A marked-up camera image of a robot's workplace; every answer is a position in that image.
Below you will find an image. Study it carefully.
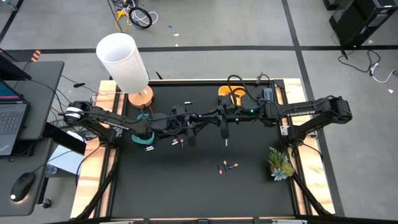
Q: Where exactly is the black floor cable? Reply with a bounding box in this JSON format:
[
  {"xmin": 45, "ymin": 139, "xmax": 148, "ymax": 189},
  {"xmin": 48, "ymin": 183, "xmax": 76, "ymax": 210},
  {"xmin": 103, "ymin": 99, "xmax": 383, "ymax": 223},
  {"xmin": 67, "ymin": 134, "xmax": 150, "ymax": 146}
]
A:
[{"xmin": 338, "ymin": 49, "xmax": 382, "ymax": 74}]

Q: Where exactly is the wooden table side board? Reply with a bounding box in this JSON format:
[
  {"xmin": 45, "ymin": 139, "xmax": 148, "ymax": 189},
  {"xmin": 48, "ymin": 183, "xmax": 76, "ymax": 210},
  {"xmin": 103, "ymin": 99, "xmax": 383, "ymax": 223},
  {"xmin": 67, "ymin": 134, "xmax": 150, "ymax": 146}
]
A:
[
  {"xmin": 70, "ymin": 80, "xmax": 121, "ymax": 219},
  {"xmin": 281, "ymin": 78, "xmax": 336, "ymax": 216}
]

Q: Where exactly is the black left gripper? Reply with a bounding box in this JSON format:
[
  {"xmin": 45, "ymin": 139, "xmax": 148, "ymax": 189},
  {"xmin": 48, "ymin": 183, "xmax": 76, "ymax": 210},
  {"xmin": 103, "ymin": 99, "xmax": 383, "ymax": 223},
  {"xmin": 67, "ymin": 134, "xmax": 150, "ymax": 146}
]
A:
[{"xmin": 155, "ymin": 104, "xmax": 208, "ymax": 147}]

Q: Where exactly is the black computer mouse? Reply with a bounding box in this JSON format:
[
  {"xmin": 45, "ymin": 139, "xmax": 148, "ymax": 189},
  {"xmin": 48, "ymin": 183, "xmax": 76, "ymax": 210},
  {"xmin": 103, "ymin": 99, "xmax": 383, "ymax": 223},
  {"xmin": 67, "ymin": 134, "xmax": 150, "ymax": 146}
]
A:
[{"xmin": 10, "ymin": 172, "xmax": 36, "ymax": 203}]

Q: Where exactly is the white shade wooden base lamp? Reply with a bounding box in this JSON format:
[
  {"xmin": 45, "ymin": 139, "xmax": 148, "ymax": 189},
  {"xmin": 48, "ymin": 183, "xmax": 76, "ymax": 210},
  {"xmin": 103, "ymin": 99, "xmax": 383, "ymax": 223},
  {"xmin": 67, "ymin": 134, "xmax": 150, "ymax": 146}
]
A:
[{"xmin": 96, "ymin": 32, "xmax": 155, "ymax": 109}]

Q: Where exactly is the yellow plastic bin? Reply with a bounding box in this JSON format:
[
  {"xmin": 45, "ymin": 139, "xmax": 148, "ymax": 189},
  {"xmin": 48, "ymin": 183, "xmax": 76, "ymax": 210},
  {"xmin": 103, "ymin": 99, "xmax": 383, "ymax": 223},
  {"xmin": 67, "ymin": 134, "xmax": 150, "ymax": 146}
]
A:
[{"xmin": 218, "ymin": 85, "xmax": 247, "ymax": 105}]

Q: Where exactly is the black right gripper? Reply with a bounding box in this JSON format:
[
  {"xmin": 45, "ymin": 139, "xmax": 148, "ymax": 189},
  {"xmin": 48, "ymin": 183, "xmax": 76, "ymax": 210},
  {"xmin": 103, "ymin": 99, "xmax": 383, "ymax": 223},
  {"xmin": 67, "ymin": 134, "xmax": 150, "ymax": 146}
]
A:
[{"xmin": 200, "ymin": 95, "xmax": 244, "ymax": 140}]

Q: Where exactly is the black laptop desk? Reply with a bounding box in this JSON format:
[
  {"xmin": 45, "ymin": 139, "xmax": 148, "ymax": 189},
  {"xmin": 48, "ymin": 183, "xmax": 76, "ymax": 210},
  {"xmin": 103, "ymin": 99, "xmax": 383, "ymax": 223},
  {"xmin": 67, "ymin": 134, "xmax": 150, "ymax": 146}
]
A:
[{"xmin": 12, "ymin": 60, "xmax": 65, "ymax": 141}]

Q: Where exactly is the potted succulent plant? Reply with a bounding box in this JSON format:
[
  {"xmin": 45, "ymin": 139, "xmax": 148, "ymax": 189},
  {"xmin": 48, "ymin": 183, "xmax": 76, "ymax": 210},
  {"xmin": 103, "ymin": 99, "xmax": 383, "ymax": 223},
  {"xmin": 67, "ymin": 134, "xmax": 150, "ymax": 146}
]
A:
[{"xmin": 266, "ymin": 147, "xmax": 295, "ymax": 182}]

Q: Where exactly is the white floor cable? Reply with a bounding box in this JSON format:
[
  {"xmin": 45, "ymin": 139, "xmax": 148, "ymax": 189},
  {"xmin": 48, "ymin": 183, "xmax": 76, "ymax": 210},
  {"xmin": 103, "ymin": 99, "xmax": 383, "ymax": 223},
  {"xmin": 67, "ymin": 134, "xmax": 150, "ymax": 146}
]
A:
[
  {"xmin": 369, "ymin": 62, "xmax": 398, "ymax": 84},
  {"xmin": 133, "ymin": 9, "xmax": 159, "ymax": 27}
]

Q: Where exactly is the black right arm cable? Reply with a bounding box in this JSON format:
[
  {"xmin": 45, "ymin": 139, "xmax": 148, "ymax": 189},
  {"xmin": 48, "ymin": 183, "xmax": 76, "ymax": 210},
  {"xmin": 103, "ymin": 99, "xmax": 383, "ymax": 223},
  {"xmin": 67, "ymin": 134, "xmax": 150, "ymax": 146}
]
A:
[{"xmin": 226, "ymin": 74, "xmax": 266, "ymax": 104}]

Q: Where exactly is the black computer tower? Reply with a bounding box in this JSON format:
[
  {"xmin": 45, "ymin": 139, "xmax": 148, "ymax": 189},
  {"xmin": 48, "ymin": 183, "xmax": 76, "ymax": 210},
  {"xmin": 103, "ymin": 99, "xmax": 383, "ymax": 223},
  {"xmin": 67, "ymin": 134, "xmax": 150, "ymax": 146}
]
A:
[{"xmin": 328, "ymin": 0, "xmax": 398, "ymax": 48}]

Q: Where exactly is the grey multi-port hub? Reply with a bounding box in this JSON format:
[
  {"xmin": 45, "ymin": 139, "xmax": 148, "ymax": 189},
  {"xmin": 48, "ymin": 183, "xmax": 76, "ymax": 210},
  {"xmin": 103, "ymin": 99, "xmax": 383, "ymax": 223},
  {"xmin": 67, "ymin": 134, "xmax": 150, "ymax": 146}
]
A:
[{"xmin": 262, "ymin": 87, "xmax": 278, "ymax": 103}]

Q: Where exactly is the white box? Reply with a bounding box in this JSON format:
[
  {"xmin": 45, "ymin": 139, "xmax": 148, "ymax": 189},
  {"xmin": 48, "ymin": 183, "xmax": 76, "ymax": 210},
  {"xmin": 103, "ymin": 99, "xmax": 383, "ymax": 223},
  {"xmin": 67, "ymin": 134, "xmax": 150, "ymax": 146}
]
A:
[{"xmin": 48, "ymin": 129, "xmax": 87, "ymax": 175}]

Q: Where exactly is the black support strut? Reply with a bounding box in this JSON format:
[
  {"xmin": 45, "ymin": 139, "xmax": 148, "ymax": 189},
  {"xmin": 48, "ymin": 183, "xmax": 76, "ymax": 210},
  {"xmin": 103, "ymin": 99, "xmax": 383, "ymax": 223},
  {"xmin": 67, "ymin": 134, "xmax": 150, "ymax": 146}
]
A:
[
  {"xmin": 290, "ymin": 172, "xmax": 332, "ymax": 217},
  {"xmin": 75, "ymin": 149, "xmax": 121, "ymax": 220}
]

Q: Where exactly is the black mouse desk panel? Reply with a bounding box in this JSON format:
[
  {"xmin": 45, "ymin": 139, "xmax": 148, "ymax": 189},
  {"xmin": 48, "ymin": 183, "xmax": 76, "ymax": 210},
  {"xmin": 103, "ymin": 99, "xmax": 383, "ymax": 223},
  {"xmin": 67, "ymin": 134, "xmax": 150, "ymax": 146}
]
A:
[{"xmin": 0, "ymin": 138, "xmax": 56, "ymax": 217}]

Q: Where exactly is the yellow floor cable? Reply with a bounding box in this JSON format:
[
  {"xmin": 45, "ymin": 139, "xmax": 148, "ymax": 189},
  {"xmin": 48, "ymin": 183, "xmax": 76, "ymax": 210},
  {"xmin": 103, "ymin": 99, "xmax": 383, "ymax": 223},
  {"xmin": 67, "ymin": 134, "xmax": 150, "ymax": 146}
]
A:
[{"xmin": 114, "ymin": 9, "xmax": 130, "ymax": 34}]

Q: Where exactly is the teal plastic bin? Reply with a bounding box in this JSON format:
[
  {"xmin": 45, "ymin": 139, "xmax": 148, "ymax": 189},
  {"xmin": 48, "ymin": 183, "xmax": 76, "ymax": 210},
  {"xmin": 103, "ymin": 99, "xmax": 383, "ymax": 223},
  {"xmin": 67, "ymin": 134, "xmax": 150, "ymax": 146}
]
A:
[{"xmin": 131, "ymin": 113, "xmax": 155, "ymax": 146}]

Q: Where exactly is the black screen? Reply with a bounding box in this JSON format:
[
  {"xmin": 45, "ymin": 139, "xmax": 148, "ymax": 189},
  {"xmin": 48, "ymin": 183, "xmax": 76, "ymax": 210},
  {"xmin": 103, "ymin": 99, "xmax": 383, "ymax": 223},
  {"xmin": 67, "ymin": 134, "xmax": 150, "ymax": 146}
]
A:
[{"xmin": 0, "ymin": 47, "xmax": 33, "ymax": 82}]

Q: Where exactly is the black laptop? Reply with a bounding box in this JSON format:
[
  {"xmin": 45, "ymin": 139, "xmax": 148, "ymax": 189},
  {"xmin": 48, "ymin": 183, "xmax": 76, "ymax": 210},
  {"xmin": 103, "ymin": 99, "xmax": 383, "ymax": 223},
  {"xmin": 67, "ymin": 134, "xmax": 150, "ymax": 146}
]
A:
[{"xmin": 0, "ymin": 80, "xmax": 31, "ymax": 156}]

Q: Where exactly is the black coiled cable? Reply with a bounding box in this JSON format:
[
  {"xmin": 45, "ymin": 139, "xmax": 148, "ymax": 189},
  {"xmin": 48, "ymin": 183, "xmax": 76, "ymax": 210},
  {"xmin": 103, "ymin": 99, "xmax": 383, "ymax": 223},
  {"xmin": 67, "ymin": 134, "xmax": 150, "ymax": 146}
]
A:
[{"xmin": 128, "ymin": 6, "xmax": 154, "ymax": 30}]

